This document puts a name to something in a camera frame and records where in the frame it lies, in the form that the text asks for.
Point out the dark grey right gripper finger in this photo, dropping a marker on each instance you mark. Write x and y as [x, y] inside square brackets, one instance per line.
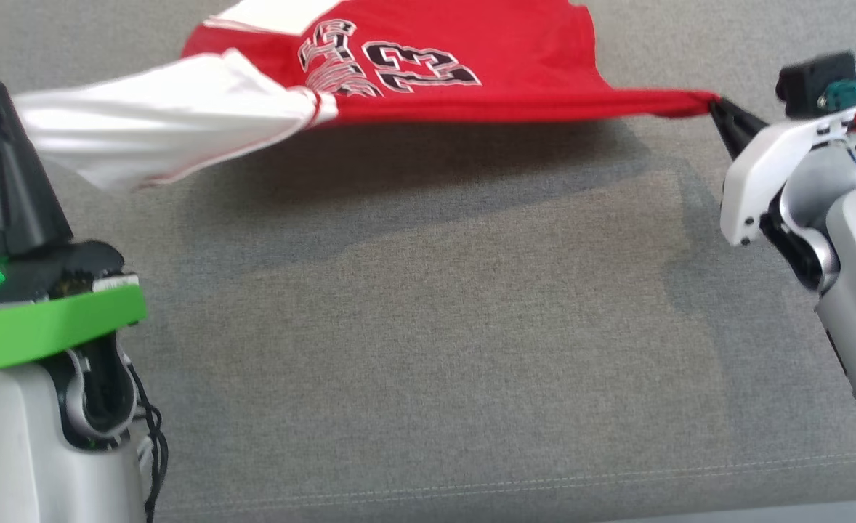
[733, 142]
[744, 123]

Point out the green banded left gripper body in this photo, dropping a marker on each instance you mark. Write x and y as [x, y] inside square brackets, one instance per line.
[35, 327]

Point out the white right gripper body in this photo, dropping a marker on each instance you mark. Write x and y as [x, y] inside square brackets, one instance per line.
[758, 178]

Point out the red white number 23 jersey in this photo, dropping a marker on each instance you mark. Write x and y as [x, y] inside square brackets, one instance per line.
[508, 65]

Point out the grey fabric sofa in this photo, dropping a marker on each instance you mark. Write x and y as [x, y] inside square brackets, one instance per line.
[428, 327]

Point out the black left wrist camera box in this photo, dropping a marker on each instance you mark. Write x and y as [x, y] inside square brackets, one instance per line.
[90, 263]

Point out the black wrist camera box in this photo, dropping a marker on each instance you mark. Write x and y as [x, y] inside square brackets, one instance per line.
[90, 263]
[809, 80]

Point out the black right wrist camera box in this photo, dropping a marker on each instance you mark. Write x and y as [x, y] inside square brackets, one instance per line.
[809, 80]

